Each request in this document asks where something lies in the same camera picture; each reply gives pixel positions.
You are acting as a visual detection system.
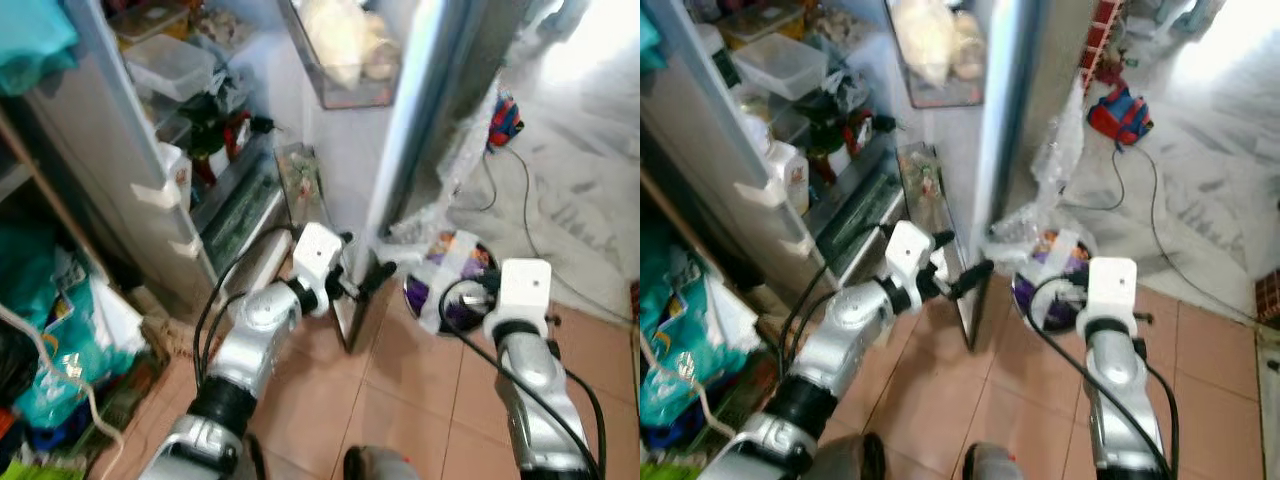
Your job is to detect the taped metal bowl purple contents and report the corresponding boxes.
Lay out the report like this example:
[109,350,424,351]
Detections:
[1012,229,1097,335]
[403,230,499,337]

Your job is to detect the clear plastic fridge panel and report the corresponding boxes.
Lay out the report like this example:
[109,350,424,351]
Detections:
[274,143,367,353]
[897,143,987,351]

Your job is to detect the silver fridge door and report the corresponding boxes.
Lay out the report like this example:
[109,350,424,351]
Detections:
[885,0,1106,263]
[280,0,536,263]

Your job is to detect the silver open fridge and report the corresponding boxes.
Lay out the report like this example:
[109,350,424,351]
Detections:
[25,0,311,321]
[640,0,916,311]

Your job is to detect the clear drawer with greens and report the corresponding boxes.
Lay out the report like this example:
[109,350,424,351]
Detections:
[195,150,287,273]
[815,150,907,283]

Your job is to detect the clear crumpled plastic bag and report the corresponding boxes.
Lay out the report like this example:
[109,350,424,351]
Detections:
[985,110,1093,267]
[385,110,493,263]

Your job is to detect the dark sauce bottle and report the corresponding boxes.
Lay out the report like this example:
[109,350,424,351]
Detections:
[800,95,873,187]
[190,95,253,187]

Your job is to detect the white plastic jug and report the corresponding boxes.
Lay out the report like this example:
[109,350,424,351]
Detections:
[764,140,812,217]
[155,140,194,212]

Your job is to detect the red blue floor appliance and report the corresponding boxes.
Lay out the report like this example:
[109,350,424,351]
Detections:
[488,95,527,151]
[1088,85,1154,148]

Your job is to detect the grey right robot leg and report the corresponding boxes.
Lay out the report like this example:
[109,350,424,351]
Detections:
[343,447,423,480]
[964,443,1033,480]

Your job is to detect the grey robot leg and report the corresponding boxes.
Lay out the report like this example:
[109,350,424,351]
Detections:
[343,447,423,480]
[238,432,269,480]
[964,443,1033,480]
[828,432,887,480]

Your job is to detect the pale bagged food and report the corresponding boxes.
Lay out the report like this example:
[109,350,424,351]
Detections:
[300,0,402,91]
[893,0,987,87]

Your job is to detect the grey left robot leg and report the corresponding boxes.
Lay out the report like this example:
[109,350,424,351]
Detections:
[238,432,269,480]
[828,432,887,480]

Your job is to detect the teal printed bag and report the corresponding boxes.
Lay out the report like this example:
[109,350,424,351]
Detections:
[14,275,147,433]
[640,290,773,433]

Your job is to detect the white plastic food container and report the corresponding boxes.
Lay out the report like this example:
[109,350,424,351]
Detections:
[124,35,217,102]
[735,33,830,101]

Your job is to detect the red tiled pillar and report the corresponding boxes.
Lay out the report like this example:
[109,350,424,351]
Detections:
[1080,0,1127,93]

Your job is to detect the yellow lidded food container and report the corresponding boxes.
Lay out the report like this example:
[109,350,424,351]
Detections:
[108,3,191,47]
[715,5,807,49]

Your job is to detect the teal cloth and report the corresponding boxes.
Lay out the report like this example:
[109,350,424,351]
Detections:
[640,10,662,73]
[0,0,80,97]

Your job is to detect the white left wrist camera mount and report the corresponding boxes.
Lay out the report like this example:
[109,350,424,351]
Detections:
[292,222,347,317]
[885,220,951,313]

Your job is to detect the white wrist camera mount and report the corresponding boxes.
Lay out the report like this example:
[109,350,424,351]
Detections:
[885,220,951,313]
[292,222,347,317]
[483,259,553,341]
[1085,257,1140,337]

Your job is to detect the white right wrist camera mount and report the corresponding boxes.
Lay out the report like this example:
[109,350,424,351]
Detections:
[1085,257,1140,337]
[483,259,553,341]

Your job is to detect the black appliance floor cable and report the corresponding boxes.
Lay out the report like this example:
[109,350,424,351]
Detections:
[478,145,641,327]
[1060,145,1267,327]

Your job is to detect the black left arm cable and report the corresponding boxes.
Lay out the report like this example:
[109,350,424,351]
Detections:
[778,225,896,381]
[205,290,251,376]
[192,225,301,386]
[792,288,836,366]

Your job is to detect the white cord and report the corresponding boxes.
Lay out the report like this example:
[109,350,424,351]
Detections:
[0,300,127,480]
[640,328,737,473]

